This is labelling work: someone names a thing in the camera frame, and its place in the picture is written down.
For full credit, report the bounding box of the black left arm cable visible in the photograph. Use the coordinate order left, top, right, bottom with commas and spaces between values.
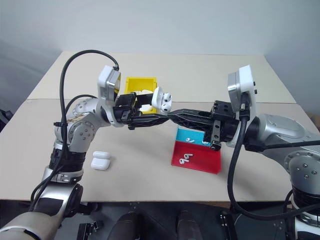
29, 49, 120, 213

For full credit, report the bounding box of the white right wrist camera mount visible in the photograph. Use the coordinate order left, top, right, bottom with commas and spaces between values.
225, 64, 259, 149

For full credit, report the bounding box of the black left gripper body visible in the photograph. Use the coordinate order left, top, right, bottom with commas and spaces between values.
112, 92, 141, 130

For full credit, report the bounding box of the red plastic tray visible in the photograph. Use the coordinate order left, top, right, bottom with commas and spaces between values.
170, 140, 223, 174

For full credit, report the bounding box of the blue plastic tray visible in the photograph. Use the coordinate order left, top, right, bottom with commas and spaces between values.
175, 126, 214, 146

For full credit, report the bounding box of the yellow plastic bin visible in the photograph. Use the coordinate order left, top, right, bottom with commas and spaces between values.
123, 76, 161, 116

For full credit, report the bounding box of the black metal bracket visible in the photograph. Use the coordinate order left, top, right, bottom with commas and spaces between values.
77, 221, 104, 240
219, 211, 237, 240

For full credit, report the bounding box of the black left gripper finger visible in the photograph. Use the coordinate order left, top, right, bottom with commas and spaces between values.
135, 93, 154, 106
128, 113, 171, 131

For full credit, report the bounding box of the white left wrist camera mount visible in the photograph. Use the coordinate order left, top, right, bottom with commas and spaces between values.
97, 64, 123, 127

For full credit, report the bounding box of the white earbud case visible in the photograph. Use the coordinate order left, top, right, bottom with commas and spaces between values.
150, 86, 174, 117
90, 150, 112, 171

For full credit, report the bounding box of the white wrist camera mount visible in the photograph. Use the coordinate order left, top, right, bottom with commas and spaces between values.
97, 64, 123, 127
225, 64, 259, 149

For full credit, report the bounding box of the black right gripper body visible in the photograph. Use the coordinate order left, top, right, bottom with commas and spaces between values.
203, 100, 238, 152

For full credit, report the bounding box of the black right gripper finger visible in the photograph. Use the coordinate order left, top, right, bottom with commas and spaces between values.
175, 108, 215, 119
167, 112, 214, 133

